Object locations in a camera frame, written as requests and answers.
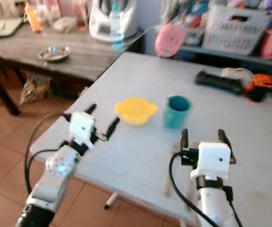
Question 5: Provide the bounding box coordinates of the yellow plastic bowl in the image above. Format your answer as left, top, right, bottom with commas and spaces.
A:
114, 97, 158, 126

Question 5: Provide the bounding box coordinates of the teal cup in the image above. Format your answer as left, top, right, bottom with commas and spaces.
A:
163, 95, 192, 129

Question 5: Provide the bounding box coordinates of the grey folding table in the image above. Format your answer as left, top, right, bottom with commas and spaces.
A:
30, 51, 272, 227

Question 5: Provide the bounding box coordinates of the long black tool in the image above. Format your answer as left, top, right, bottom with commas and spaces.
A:
195, 70, 247, 95

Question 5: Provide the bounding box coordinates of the patterned bag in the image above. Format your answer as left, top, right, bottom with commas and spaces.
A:
20, 73, 51, 105

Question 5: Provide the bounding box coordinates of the orange and black tool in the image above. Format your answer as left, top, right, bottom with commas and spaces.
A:
245, 73, 272, 102

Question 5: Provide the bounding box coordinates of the clear plastic bag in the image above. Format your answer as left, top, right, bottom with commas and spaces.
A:
221, 67, 255, 81

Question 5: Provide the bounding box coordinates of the clear teal water bottle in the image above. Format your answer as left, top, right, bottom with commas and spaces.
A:
110, 2, 125, 50

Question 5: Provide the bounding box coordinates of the clear lidded food container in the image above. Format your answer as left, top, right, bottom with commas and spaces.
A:
53, 17, 77, 34

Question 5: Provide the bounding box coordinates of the white food processor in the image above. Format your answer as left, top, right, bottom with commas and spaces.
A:
89, 0, 139, 42

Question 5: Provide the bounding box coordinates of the dark wooden table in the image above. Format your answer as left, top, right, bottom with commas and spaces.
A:
0, 24, 145, 116

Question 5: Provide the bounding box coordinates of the pink round case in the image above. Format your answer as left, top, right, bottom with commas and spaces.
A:
155, 22, 186, 58

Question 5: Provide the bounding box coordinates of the grey plastic basket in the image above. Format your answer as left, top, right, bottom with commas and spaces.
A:
202, 5, 272, 55

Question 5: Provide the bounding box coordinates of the orange bottle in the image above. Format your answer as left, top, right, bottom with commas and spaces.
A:
25, 5, 42, 34

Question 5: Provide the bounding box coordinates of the green flat tray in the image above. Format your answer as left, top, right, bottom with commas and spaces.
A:
0, 18, 24, 38

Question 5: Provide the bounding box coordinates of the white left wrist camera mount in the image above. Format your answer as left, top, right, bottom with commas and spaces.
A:
70, 111, 95, 145

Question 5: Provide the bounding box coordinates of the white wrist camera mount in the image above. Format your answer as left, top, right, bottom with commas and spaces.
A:
190, 142, 231, 180
70, 111, 95, 145

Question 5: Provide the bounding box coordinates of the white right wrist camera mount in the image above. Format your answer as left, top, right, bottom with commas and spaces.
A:
190, 142, 231, 180

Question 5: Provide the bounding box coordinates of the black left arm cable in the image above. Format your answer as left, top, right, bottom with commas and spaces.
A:
24, 113, 73, 194

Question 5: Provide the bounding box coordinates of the white power cable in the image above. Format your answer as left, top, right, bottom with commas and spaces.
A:
127, 25, 162, 48

